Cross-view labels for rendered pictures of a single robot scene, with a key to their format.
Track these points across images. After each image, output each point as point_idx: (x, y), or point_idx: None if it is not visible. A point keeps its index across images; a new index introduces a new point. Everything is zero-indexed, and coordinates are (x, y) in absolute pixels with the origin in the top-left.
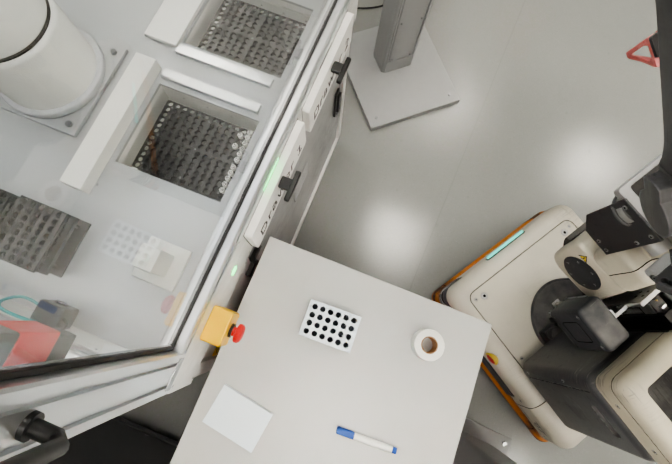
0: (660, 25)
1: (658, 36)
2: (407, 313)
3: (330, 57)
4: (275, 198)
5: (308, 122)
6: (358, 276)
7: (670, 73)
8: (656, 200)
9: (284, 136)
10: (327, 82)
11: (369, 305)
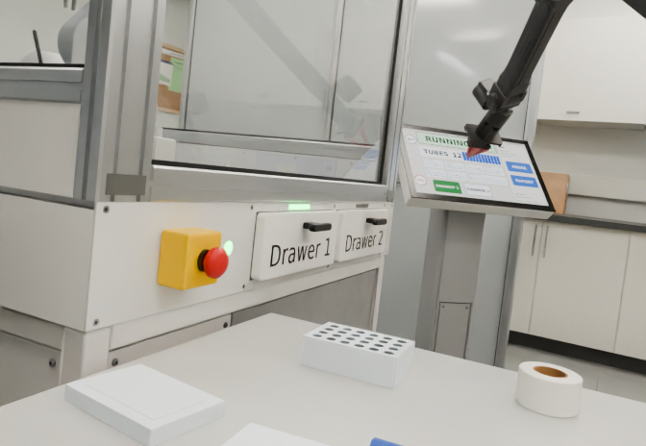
0: None
1: None
2: (498, 379)
3: (366, 210)
4: (295, 242)
5: (340, 235)
6: None
7: None
8: None
9: (320, 186)
10: (361, 232)
11: (427, 364)
